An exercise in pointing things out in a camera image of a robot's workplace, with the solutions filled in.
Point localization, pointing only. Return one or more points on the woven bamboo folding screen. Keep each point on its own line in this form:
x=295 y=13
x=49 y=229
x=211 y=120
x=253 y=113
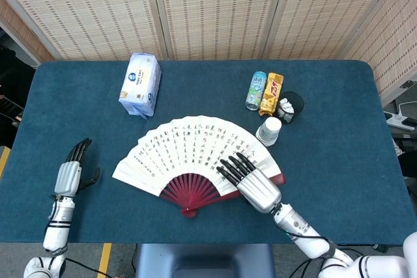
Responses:
x=211 y=11

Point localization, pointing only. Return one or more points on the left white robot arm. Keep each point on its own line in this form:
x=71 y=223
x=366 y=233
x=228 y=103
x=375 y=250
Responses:
x=58 y=226

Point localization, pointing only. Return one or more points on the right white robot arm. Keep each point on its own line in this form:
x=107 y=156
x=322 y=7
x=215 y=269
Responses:
x=312 y=242

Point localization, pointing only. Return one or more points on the black chair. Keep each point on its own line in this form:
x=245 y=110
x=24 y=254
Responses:
x=13 y=95

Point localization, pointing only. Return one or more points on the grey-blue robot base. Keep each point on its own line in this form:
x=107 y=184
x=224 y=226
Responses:
x=205 y=261

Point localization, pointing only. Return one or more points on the green-white drink can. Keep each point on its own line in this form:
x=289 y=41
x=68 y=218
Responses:
x=256 y=90

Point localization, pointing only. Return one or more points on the yellow snack packet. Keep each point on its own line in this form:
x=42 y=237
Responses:
x=271 y=94

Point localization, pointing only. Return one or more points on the crumpled white wrapper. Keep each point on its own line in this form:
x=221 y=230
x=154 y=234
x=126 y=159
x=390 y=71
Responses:
x=285 y=108

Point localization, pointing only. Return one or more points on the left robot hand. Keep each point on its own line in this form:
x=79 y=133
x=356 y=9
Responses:
x=67 y=177

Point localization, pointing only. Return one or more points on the red-ribbed paper folding fan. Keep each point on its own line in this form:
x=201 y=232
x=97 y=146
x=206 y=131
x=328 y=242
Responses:
x=195 y=144

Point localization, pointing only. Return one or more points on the black mesh pen holder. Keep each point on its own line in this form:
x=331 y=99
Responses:
x=297 y=102

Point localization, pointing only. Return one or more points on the blue table cloth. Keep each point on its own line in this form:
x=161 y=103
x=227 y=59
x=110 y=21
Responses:
x=325 y=167

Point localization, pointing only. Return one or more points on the blue tissue pack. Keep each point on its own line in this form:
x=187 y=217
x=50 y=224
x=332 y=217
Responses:
x=140 y=86

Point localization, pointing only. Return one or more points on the white power strip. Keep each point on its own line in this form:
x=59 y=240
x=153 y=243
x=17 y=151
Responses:
x=395 y=121

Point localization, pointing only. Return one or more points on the stack of white paper cups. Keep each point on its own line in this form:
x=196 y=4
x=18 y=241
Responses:
x=268 y=131

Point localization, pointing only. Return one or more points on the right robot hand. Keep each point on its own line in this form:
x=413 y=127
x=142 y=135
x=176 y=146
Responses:
x=259 y=190

